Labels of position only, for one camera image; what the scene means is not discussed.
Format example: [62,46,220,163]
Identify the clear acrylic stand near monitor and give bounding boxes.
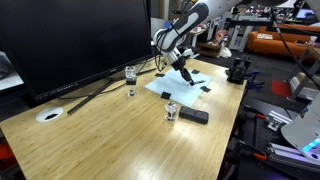
[125,66,137,96]

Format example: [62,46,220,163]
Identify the black monitor stand leg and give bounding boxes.
[67,68,155,115]

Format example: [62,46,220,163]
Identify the black tape corner near right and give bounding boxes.
[200,86,211,93]

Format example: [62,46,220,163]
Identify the white table grommet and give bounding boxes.
[36,106,64,122]

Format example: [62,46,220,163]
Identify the black tape corner far right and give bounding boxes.
[191,69,200,74]

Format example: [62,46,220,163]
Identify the black cable on table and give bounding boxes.
[56,54,168,100]

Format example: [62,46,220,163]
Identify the black tape corner near left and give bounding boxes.
[160,92,171,100]

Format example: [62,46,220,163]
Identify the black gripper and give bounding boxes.
[171,56,194,85]

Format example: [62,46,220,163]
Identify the black clamp mount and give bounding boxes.
[226,58,251,85]

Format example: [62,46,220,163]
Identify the orange sofa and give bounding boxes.
[246,24,320,58]

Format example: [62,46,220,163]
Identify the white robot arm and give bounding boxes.
[153,0,288,86]

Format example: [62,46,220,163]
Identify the black tape corner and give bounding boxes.
[200,86,211,93]
[155,73,165,77]
[160,92,171,100]
[191,69,200,74]

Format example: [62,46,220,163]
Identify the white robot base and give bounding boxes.
[281,93,320,165]

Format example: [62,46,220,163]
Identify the white whiteboard sheet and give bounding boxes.
[146,69,212,107]

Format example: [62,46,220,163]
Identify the black whiteboard eraser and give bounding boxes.
[179,106,209,124]

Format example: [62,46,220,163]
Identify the large black monitor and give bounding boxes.
[0,0,151,100]

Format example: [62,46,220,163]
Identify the black tape corner far left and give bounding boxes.
[155,73,165,77]

